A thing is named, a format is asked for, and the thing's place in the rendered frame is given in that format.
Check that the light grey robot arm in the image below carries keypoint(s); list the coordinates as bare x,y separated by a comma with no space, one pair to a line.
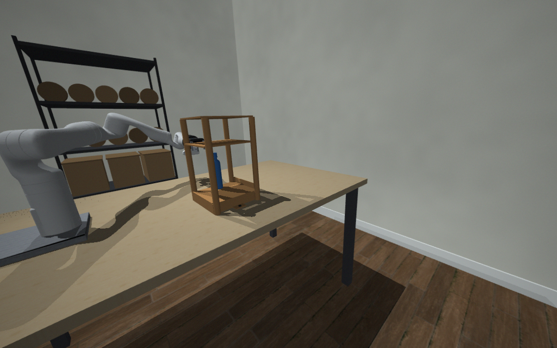
52,206

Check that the blue cylinder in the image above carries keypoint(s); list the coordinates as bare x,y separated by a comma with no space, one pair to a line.
218,171

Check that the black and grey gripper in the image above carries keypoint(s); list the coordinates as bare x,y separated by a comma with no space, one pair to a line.
193,139

